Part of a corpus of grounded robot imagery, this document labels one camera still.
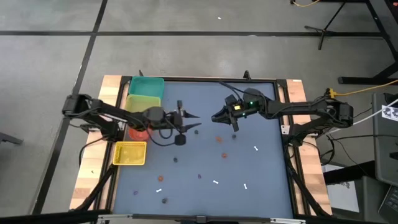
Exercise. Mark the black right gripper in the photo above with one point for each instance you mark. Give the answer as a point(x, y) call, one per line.
point(239, 112)

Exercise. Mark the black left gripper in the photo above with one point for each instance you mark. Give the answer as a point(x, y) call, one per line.
point(174, 121)

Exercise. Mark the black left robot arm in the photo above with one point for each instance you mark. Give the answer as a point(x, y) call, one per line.
point(102, 109)

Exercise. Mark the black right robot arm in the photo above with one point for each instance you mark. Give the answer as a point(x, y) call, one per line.
point(295, 107)

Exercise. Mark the lime green plastic bin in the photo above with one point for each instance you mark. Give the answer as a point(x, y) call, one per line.
point(140, 102)

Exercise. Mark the orange plastic bowl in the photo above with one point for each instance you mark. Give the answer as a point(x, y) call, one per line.
point(138, 135)

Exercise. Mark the teal plastic bin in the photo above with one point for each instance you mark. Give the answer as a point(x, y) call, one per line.
point(146, 87)

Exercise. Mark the yellow mesh basket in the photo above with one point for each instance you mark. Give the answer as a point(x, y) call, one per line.
point(129, 153)

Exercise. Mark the blue table mat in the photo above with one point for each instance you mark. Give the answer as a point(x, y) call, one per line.
point(264, 202)

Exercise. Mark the silver aluminium bar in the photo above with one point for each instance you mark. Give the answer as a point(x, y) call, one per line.
point(115, 215)

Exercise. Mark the black tripod stand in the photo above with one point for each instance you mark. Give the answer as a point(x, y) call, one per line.
point(324, 31)

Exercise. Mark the grey storage box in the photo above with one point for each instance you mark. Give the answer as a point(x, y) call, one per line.
point(342, 193)

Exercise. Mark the dark grey equipment case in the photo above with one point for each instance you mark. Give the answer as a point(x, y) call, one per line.
point(385, 149)

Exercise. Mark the white marker tag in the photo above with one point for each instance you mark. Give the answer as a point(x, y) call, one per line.
point(390, 112)

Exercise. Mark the black stand foot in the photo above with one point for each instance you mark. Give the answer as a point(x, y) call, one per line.
point(9, 138)

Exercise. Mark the black keypad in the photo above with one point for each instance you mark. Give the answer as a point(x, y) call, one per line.
point(390, 202)

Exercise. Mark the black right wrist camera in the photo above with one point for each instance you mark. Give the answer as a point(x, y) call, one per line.
point(230, 100)

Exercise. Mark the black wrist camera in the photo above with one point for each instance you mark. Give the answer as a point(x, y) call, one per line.
point(179, 139)
point(230, 100)

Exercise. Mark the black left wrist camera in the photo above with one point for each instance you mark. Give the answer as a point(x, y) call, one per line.
point(179, 139)

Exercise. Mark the black table frame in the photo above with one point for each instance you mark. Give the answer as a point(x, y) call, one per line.
point(202, 79)

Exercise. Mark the silver mounting bracket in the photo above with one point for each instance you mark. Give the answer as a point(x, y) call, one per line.
point(285, 129)

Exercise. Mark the black desk frame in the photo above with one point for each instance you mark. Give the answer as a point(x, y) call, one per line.
point(357, 80)

